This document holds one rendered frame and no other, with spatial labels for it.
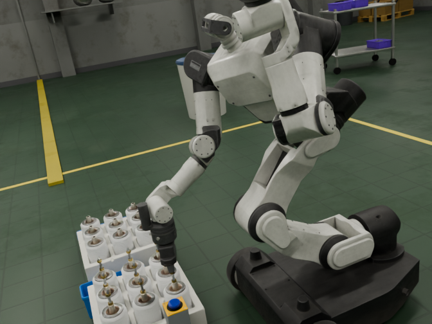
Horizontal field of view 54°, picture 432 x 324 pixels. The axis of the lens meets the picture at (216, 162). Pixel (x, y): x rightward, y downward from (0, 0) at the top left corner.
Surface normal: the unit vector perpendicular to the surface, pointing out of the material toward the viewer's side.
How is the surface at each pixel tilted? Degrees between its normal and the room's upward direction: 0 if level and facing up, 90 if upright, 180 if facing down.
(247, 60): 78
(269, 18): 100
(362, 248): 90
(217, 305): 0
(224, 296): 0
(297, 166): 112
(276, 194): 90
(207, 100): 73
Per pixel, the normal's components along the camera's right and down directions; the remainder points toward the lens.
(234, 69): -0.78, 0.14
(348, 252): 0.38, 0.29
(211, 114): 0.17, 0.04
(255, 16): 0.23, 0.48
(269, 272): -0.14, -0.92
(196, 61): -0.60, 0.09
